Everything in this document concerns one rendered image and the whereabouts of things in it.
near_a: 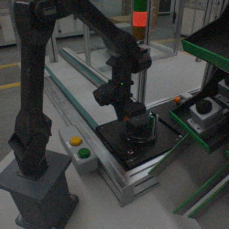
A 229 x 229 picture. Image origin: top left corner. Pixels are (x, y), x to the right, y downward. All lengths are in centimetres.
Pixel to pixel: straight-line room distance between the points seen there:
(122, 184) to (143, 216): 13
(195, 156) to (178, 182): 8
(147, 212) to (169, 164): 18
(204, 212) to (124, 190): 22
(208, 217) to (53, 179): 38
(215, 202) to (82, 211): 39
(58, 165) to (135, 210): 29
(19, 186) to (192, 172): 43
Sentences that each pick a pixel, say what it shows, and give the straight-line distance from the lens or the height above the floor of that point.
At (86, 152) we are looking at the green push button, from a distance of 72.
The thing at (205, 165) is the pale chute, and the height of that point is 108.
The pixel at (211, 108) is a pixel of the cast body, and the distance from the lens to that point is 42.
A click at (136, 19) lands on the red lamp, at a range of 83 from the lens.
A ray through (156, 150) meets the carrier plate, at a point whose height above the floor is 97.
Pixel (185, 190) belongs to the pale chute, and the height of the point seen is 102.
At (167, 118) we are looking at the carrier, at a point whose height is 97.
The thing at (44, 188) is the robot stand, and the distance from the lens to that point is 53.
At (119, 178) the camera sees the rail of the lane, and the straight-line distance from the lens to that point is 65.
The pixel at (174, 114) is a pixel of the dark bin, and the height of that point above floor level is 120.
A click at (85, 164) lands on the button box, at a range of 71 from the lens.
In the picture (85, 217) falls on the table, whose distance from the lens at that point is 70.
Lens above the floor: 147
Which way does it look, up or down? 34 degrees down
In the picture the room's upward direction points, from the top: straight up
